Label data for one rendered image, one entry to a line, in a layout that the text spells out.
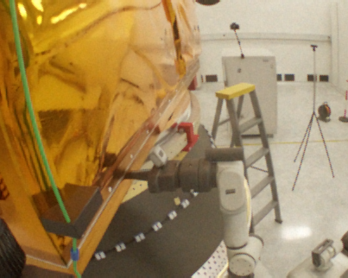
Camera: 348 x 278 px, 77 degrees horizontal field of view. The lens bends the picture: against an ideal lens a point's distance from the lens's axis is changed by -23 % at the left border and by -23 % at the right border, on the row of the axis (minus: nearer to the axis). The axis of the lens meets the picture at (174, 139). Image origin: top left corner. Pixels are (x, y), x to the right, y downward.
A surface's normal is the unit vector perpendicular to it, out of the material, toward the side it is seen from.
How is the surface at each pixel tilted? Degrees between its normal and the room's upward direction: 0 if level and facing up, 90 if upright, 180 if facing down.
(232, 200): 75
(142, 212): 62
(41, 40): 82
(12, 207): 88
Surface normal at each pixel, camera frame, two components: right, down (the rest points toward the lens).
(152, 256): 0.52, -0.21
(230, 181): -0.22, 0.19
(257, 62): -0.18, 0.43
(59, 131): 0.92, 0.01
